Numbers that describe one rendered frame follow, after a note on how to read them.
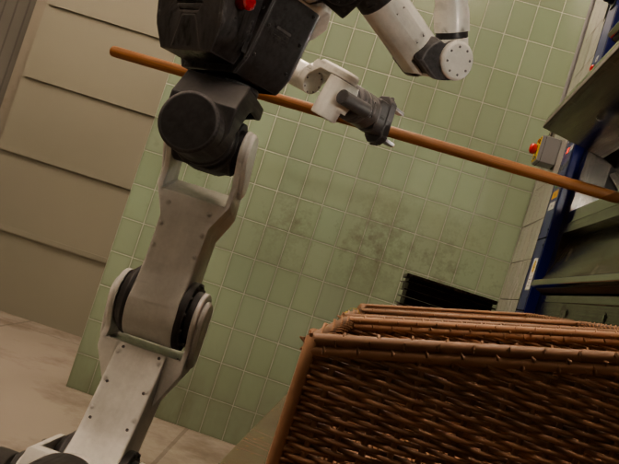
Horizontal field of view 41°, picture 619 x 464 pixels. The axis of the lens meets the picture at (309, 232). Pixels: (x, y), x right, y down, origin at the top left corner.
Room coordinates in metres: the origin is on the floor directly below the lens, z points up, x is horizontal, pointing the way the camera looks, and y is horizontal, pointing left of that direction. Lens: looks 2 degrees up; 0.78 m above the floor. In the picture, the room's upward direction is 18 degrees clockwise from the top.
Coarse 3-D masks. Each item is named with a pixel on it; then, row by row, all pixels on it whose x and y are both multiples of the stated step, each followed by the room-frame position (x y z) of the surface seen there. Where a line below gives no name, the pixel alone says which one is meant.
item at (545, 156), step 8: (544, 136) 2.98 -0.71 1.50; (544, 144) 2.97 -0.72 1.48; (552, 144) 2.97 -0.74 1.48; (560, 144) 2.97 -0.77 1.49; (536, 152) 3.00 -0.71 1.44; (544, 152) 2.97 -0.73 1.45; (552, 152) 2.97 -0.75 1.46; (536, 160) 2.98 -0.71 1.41; (544, 160) 2.97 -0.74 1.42; (552, 160) 2.97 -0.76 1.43
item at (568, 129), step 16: (608, 64) 1.74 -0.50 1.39; (592, 80) 1.87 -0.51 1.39; (608, 80) 1.82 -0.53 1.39; (576, 96) 2.03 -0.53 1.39; (592, 96) 1.97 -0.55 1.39; (608, 96) 1.91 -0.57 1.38; (560, 112) 2.21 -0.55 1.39; (576, 112) 2.15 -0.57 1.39; (592, 112) 2.08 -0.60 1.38; (608, 112) 2.02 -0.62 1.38; (544, 128) 2.43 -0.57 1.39; (560, 128) 2.35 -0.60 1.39; (576, 128) 2.27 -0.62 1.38; (592, 128) 2.20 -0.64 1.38; (608, 128) 2.13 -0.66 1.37; (576, 144) 2.41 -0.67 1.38; (592, 144) 2.33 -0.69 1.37; (608, 144) 2.26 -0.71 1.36
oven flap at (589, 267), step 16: (576, 240) 2.35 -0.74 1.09; (592, 240) 2.12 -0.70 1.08; (608, 240) 1.94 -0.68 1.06; (560, 256) 2.41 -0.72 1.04; (576, 256) 2.18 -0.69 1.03; (592, 256) 1.98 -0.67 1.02; (608, 256) 1.82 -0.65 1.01; (560, 272) 2.23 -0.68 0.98; (576, 272) 2.03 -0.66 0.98; (592, 272) 1.85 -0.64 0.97; (608, 272) 1.71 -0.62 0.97; (544, 288) 2.28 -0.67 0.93; (560, 288) 2.08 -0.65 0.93; (576, 288) 1.91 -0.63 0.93; (592, 288) 1.76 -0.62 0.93; (608, 288) 1.64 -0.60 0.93
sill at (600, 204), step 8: (616, 192) 1.92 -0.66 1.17; (600, 200) 2.07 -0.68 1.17; (608, 200) 1.98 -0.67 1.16; (616, 200) 1.90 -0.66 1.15; (584, 208) 2.23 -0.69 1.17; (592, 208) 2.12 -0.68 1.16; (600, 208) 2.04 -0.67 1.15; (568, 216) 2.41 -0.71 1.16; (576, 216) 2.30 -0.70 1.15; (584, 216) 2.20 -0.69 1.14
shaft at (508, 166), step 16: (112, 48) 2.22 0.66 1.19; (144, 64) 2.22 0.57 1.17; (160, 64) 2.20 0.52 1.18; (176, 64) 2.20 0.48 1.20; (272, 96) 2.17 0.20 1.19; (416, 144) 2.13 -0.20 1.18; (432, 144) 2.12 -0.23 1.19; (448, 144) 2.12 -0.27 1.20; (480, 160) 2.11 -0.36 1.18; (496, 160) 2.10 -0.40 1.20; (528, 176) 2.10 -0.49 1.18; (544, 176) 2.09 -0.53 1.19; (560, 176) 2.09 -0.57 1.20; (592, 192) 2.08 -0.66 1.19; (608, 192) 2.07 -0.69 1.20
